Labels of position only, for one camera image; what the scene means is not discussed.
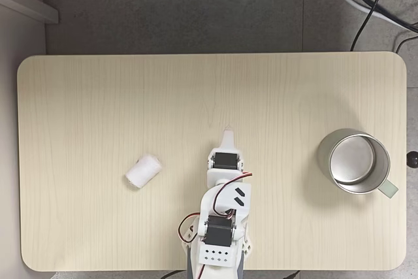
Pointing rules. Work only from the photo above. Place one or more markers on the white gauze dressing roll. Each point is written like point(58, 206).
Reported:
point(143, 171)

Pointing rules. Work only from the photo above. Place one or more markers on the stainless steel cup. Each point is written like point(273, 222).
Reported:
point(351, 161)

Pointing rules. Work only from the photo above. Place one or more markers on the gray table clamp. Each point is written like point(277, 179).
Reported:
point(240, 266)

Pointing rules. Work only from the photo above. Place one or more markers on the black round knob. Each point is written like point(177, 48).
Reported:
point(413, 159)

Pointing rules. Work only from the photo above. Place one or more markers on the white shelf ledge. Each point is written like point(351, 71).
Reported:
point(29, 4)

